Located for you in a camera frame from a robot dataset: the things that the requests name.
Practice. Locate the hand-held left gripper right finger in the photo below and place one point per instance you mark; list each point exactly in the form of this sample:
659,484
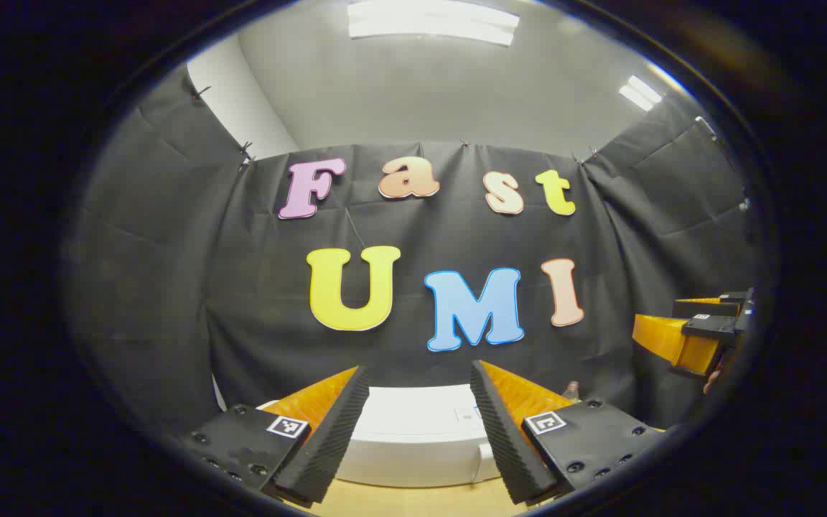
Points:
503,438

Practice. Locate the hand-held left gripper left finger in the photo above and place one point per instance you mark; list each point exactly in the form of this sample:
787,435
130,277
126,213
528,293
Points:
327,438

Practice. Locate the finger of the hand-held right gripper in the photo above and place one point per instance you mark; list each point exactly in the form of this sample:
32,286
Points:
715,328
701,308

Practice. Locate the white microwave oven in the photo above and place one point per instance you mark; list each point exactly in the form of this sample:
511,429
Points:
413,431

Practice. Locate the black backdrop cloth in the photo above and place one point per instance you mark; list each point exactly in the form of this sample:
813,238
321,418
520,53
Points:
241,287

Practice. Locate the small ceiling light panel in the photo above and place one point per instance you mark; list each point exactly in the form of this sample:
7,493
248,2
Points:
639,93

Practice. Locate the long ceiling light panel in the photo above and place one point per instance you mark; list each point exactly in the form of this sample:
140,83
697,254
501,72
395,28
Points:
431,20

